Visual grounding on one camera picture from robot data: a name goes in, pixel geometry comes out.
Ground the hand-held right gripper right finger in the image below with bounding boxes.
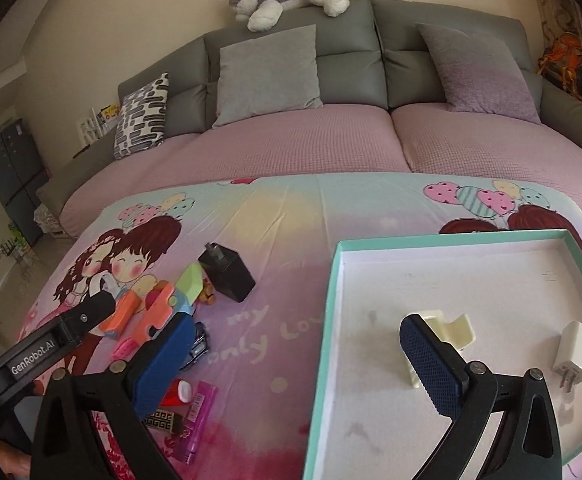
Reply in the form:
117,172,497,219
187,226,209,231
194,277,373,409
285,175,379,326
399,312,564,480

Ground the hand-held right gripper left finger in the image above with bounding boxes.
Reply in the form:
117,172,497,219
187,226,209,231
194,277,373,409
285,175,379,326
31,314,198,480

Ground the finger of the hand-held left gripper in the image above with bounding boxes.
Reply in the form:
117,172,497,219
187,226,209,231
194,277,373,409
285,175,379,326
58,290,118,342

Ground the orange pink block toy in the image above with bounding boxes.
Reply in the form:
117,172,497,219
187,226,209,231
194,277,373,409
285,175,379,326
98,291,138,336

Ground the orange and blue toy knife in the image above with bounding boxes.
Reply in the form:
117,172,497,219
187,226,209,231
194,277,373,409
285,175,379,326
131,282,194,346

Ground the teal edged white box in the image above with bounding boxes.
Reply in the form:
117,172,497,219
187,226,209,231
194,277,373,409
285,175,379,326
303,230,582,480

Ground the small red bottle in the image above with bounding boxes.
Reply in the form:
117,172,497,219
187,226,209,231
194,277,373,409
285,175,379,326
163,380,194,407

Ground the cream hair claw clip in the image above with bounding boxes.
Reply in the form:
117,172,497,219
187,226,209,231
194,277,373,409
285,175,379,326
402,310,476,390

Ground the small pink plastic piece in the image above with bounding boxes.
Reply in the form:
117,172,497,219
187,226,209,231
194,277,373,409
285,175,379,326
112,337,139,358

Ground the black metal clip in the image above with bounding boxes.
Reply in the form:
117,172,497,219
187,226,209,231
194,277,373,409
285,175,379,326
178,322,212,371

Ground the pink lip balm tube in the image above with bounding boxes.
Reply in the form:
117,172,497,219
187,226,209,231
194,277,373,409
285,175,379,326
181,380,218,428

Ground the purple pen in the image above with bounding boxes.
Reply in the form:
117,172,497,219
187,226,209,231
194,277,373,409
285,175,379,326
173,422,212,463

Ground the green and yellow wedge toy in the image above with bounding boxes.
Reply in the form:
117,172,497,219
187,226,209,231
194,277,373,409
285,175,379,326
175,262,206,311

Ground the small floor rack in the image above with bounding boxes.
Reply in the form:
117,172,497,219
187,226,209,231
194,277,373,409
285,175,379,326
0,237,36,273

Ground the black charger plug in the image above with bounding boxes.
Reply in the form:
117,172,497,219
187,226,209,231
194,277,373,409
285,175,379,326
198,242,256,303

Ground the white charger plug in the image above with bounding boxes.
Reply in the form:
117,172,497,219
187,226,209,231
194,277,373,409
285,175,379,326
551,321,582,396

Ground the dark grey cabinet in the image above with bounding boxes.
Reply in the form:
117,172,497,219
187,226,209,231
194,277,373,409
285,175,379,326
0,119,44,246

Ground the printed cartoon blanket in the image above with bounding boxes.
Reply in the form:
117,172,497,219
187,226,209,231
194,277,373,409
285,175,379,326
0,172,582,480

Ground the white rack with books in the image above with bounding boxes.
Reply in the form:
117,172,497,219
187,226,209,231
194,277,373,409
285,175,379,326
76,104,122,153

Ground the black and white patterned pillow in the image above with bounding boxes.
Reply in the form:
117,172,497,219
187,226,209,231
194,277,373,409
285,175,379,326
113,72,170,160

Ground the pink sofa cover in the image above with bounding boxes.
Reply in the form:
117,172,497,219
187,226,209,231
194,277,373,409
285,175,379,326
61,100,582,241

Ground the grey square pillow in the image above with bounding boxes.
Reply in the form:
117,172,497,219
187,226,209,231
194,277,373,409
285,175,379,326
212,25,324,128

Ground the lilac grey pillow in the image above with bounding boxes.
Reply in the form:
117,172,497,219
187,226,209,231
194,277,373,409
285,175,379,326
416,22,542,126

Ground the orange toy figure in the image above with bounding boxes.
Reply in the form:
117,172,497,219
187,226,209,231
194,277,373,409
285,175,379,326
537,32,582,98

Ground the grey sofa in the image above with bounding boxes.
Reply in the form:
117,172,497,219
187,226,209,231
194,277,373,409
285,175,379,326
36,0,582,221

